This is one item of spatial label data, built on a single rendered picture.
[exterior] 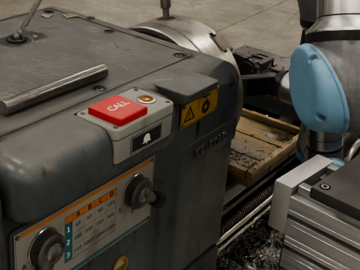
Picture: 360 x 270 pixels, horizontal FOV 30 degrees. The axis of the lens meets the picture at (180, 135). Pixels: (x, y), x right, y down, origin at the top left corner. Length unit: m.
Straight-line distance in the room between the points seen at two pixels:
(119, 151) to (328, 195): 0.31
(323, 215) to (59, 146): 0.44
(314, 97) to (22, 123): 0.38
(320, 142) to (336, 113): 0.52
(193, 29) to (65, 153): 0.61
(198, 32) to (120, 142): 0.53
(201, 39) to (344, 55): 0.54
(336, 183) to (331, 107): 0.19
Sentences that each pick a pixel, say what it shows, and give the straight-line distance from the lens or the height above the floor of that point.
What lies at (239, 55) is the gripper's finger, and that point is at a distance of 1.57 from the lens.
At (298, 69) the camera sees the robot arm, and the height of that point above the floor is 1.35.
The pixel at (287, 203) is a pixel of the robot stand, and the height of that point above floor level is 1.09.
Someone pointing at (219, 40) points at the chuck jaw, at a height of 1.21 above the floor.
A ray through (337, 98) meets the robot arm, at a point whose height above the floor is 1.34.
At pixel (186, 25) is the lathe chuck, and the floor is 1.24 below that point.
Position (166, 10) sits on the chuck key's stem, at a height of 1.25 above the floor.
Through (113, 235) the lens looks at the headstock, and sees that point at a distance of 1.06.
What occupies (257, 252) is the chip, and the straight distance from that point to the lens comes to 1.86.
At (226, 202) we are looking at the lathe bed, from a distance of 1.53.
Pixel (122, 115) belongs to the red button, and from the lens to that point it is 0.91.
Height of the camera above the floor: 1.66
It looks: 27 degrees down
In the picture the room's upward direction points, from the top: 5 degrees clockwise
